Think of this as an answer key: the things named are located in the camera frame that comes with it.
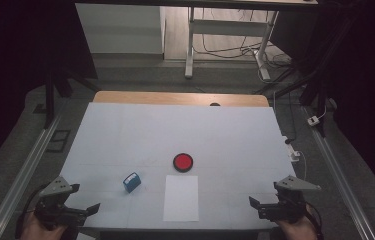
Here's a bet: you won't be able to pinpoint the round red ink pad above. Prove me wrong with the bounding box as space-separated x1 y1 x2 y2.
172 152 195 173

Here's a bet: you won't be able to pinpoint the person's right hand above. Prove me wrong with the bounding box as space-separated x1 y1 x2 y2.
276 205 319 240

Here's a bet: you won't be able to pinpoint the white paper sheet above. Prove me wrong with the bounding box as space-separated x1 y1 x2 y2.
162 174 200 223

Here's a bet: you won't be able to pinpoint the aluminium rail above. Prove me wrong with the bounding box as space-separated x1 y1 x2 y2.
302 106 375 240
0 114 63 240

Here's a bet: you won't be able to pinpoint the black floor frames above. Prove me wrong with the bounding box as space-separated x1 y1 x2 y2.
45 129 72 154

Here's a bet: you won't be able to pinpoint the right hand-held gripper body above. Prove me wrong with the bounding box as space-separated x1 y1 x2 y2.
257 175 322 224

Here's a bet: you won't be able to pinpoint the white power strip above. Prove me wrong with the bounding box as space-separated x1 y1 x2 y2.
280 134 302 164

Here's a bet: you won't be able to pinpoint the white cabinet panel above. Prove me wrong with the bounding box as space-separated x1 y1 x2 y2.
75 3 167 55

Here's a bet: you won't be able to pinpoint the black floor cables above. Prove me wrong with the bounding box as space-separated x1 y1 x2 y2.
193 8 293 86

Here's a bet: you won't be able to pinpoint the white table cover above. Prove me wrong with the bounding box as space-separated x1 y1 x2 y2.
59 101 298 232

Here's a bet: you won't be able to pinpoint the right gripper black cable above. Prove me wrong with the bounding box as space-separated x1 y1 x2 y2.
304 202 325 240

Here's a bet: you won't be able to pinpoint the blue stamp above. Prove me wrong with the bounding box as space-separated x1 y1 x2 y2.
122 171 142 194

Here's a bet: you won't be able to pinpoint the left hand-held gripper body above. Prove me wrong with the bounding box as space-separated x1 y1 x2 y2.
34 175 88 231

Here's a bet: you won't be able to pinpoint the white desk frame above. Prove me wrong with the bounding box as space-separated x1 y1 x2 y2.
184 6 280 82

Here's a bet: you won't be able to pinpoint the black stand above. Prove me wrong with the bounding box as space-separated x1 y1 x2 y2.
42 61 102 130
254 13 334 138

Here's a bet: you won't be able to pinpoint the person's left hand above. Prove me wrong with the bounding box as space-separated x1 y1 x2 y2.
19 211 68 240

